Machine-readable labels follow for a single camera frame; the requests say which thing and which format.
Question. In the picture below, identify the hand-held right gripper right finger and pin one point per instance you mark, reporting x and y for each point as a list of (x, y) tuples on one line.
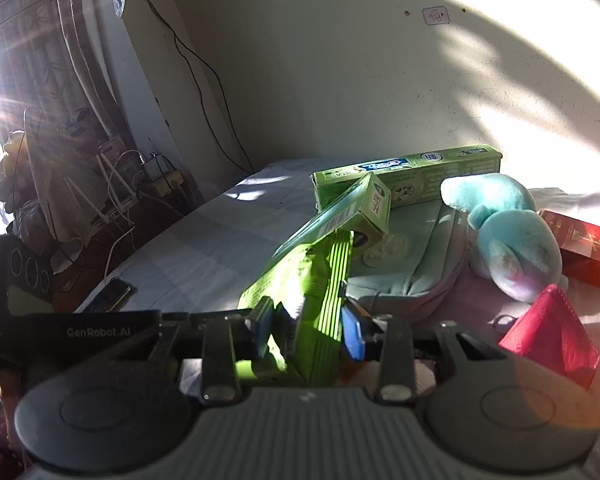
[(352, 335)]

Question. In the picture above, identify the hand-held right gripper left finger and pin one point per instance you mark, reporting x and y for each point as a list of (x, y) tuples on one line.
[(263, 327)]

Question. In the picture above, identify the green snack packet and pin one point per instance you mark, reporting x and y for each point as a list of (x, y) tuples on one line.
[(315, 290)]

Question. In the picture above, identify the light green zipper pouch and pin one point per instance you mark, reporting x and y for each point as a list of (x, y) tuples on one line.
[(415, 255)]

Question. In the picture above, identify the large green toothpaste box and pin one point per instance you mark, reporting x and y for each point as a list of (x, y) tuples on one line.
[(430, 172)]

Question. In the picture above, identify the black phone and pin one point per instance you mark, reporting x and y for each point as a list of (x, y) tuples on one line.
[(109, 294)]

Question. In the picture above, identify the small green toothpaste box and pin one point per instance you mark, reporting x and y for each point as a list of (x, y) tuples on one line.
[(345, 212)]

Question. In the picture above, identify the white router with antennas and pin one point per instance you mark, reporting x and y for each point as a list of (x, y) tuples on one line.
[(112, 195)]

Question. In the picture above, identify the yellow power strip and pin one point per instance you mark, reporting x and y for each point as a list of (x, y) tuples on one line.
[(162, 180)]

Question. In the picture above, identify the yellow plush toy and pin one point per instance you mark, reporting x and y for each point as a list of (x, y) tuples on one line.
[(14, 152)]

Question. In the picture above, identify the teal plush toy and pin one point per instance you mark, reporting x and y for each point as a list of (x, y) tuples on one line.
[(515, 245)]

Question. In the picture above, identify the red foil packet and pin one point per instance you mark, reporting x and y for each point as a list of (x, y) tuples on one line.
[(555, 335)]

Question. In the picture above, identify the red cardboard box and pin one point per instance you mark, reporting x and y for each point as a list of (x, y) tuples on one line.
[(585, 250)]

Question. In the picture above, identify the patterned curtain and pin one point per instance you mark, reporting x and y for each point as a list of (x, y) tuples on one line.
[(40, 60)]

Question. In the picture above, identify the crumpled plastic scrap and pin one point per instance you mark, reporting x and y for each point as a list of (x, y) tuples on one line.
[(118, 2)]

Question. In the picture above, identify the small wall sticker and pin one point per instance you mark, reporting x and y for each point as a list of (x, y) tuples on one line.
[(436, 15)]

